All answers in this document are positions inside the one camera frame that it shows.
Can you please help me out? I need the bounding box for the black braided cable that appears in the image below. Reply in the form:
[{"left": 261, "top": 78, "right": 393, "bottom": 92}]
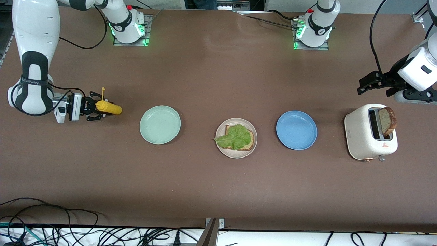
[{"left": 237, "top": 10, "right": 301, "bottom": 29}]

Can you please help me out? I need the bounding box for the toasted bread slice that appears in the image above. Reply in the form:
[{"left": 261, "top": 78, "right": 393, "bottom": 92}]
[
  {"left": 378, "top": 107, "right": 397, "bottom": 138},
  {"left": 224, "top": 125, "right": 255, "bottom": 151}
]

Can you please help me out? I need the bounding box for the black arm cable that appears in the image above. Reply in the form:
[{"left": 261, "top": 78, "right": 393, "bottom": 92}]
[
  {"left": 370, "top": 0, "right": 388, "bottom": 74},
  {"left": 58, "top": 5, "right": 110, "bottom": 50}
]

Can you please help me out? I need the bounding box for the grey device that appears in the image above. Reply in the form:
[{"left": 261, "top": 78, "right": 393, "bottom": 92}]
[{"left": 218, "top": 0, "right": 250, "bottom": 11}]

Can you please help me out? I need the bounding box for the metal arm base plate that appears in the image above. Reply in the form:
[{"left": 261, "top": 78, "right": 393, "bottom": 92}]
[
  {"left": 291, "top": 19, "right": 330, "bottom": 51},
  {"left": 113, "top": 14, "right": 153, "bottom": 47}
]

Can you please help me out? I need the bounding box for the teal cable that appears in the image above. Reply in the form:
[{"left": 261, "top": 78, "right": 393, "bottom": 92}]
[{"left": 0, "top": 222, "right": 46, "bottom": 246}]

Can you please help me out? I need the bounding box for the yellow squeeze bottle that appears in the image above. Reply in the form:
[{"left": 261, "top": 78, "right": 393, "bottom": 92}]
[{"left": 95, "top": 87, "right": 123, "bottom": 115}]

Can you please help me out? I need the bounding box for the white toaster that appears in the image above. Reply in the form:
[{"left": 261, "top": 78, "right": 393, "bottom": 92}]
[{"left": 344, "top": 104, "right": 398, "bottom": 162}]

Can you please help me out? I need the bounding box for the beige plate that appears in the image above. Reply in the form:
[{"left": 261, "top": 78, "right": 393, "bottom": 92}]
[{"left": 215, "top": 118, "right": 258, "bottom": 159}]

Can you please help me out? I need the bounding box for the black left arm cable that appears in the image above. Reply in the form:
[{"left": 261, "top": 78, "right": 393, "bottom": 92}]
[{"left": 370, "top": 0, "right": 388, "bottom": 74}]

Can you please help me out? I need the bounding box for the aluminium profile corner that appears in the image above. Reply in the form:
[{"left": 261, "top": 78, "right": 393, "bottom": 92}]
[{"left": 411, "top": 0, "right": 437, "bottom": 24}]

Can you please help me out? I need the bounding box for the green lettuce leaf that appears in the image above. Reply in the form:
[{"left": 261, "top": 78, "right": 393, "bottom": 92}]
[{"left": 214, "top": 124, "right": 252, "bottom": 150}]

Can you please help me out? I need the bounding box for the mint green plate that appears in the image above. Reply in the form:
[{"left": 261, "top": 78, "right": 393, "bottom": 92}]
[{"left": 139, "top": 105, "right": 181, "bottom": 145}]

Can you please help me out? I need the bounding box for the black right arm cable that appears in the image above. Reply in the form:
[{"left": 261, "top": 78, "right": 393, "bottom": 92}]
[{"left": 58, "top": 5, "right": 110, "bottom": 50}]

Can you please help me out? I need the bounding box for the metal table edge bracket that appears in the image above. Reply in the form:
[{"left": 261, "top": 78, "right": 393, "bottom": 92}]
[{"left": 196, "top": 218, "right": 226, "bottom": 246}]

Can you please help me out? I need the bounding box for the aluminium frame structure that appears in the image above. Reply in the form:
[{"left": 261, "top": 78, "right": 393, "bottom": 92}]
[{"left": 0, "top": 10, "right": 15, "bottom": 67}]

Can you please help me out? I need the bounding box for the blue plate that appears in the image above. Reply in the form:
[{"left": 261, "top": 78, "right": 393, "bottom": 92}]
[{"left": 276, "top": 110, "right": 318, "bottom": 150}]

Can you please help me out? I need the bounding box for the black looped cable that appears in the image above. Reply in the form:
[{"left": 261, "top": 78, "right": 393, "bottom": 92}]
[{"left": 0, "top": 197, "right": 103, "bottom": 246}]

